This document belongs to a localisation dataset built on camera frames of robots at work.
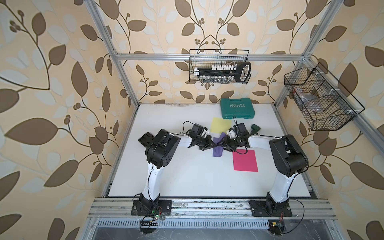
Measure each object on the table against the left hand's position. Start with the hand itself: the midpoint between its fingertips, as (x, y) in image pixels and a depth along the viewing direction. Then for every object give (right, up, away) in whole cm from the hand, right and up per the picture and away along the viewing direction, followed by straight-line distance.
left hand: (215, 143), depth 94 cm
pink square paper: (+17, -11, -5) cm, 21 cm away
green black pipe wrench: (+30, +9, +10) cm, 32 cm away
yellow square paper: (+5, +11, +17) cm, 21 cm away
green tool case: (+21, +23, +18) cm, 36 cm away
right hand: (+3, -2, +2) cm, 3 cm away
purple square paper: (+2, -2, 0) cm, 3 cm away
